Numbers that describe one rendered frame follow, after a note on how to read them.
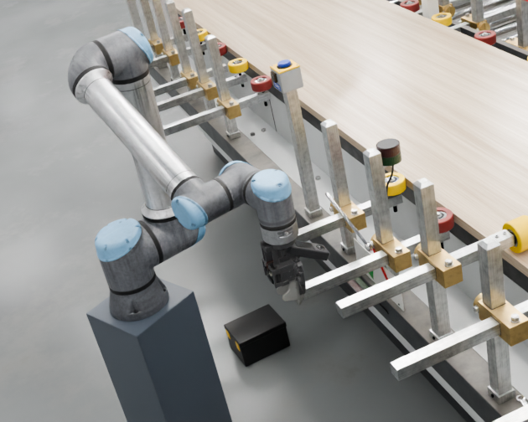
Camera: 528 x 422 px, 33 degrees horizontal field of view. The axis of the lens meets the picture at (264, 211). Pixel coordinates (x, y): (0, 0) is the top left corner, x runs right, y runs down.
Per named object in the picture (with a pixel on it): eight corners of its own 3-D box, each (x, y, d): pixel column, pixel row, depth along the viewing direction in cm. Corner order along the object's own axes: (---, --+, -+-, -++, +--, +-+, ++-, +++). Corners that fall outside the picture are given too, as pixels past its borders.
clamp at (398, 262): (396, 273, 231) (393, 257, 229) (370, 250, 243) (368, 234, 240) (414, 265, 233) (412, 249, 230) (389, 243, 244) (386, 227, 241)
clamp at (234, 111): (228, 120, 335) (225, 108, 333) (216, 109, 347) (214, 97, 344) (243, 115, 337) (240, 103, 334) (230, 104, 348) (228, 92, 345)
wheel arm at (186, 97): (148, 118, 353) (146, 108, 351) (146, 115, 356) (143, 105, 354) (248, 83, 364) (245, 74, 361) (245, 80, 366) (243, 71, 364)
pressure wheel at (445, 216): (437, 260, 236) (432, 224, 231) (421, 248, 243) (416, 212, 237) (463, 249, 238) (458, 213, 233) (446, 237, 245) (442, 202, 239)
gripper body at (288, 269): (265, 276, 227) (256, 237, 221) (295, 265, 229) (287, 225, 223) (276, 290, 220) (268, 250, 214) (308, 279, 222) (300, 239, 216)
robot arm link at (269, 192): (271, 162, 216) (297, 174, 209) (280, 206, 222) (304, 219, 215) (240, 177, 212) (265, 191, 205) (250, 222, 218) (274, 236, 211)
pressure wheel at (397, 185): (406, 218, 257) (401, 184, 251) (379, 218, 260) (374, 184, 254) (411, 203, 263) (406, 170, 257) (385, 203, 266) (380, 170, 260)
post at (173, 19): (193, 107, 391) (166, 2, 366) (191, 105, 394) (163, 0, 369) (200, 104, 391) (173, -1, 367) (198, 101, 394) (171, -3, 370)
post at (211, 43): (235, 151, 350) (206, 38, 326) (231, 149, 353) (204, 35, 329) (242, 149, 351) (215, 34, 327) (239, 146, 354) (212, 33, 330)
